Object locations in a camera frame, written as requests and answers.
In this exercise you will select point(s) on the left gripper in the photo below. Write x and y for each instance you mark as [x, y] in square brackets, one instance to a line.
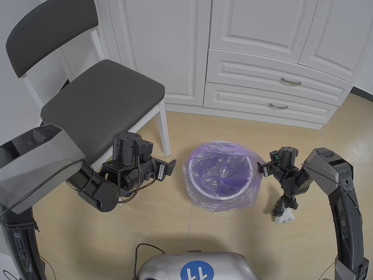
[153, 171]

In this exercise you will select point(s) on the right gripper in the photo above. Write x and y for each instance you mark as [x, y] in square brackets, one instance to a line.
[269, 170]

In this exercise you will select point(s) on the purple plastic bag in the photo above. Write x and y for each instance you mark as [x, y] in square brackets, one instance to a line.
[252, 191]

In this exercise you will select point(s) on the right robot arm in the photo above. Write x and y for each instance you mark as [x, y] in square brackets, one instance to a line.
[329, 168]

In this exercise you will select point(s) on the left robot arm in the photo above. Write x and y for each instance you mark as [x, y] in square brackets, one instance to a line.
[38, 162]

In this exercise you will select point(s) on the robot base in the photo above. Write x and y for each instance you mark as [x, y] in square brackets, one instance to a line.
[174, 268]

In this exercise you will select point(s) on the crumpled black plastic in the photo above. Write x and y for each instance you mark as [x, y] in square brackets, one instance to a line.
[284, 207]

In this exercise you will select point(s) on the white trash bin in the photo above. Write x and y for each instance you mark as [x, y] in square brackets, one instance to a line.
[223, 198]

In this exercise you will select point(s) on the crumpled white paper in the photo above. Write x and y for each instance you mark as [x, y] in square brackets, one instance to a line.
[287, 218]

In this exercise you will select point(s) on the grey and white chair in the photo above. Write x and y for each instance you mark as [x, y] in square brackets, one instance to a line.
[102, 98]

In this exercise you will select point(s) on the white wardrobe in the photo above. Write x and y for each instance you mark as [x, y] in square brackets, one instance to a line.
[262, 25]

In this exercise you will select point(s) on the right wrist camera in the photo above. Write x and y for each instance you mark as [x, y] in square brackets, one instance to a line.
[274, 157]

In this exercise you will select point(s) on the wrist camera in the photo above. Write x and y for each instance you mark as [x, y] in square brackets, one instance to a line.
[274, 157]
[144, 150]

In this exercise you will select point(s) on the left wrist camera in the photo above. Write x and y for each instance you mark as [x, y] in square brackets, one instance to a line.
[144, 150]

